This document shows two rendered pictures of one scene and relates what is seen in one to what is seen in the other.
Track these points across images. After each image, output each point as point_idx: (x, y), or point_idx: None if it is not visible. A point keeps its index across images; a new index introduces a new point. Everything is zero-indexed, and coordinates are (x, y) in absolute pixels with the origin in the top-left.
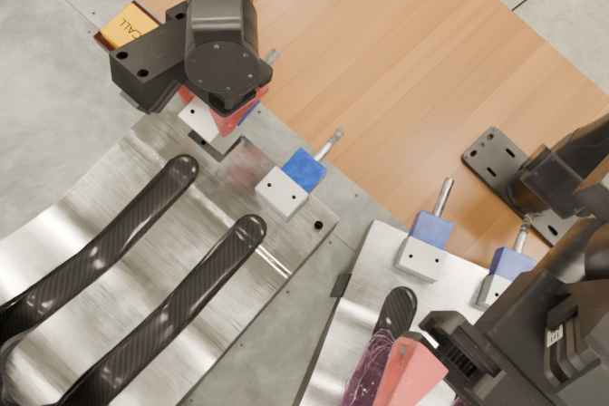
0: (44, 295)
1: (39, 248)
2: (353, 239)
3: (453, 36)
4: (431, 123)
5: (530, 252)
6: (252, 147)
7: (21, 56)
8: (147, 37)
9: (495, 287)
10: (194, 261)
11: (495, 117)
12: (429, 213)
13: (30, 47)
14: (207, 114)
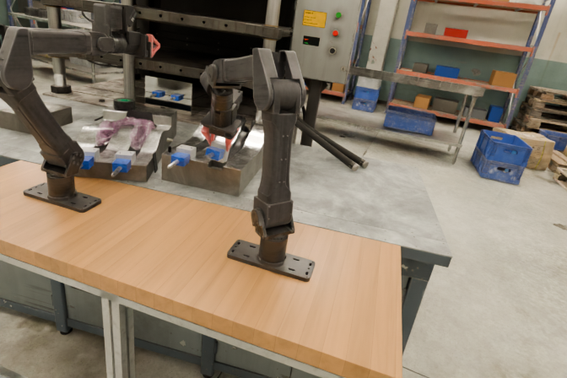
0: (245, 134)
1: (254, 141)
2: (151, 179)
3: (106, 240)
4: (118, 209)
5: None
6: (202, 161)
7: (314, 197)
8: (236, 96)
9: (94, 150)
10: (208, 147)
11: (79, 216)
12: (123, 164)
13: (314, 200)
14: (220, 143)
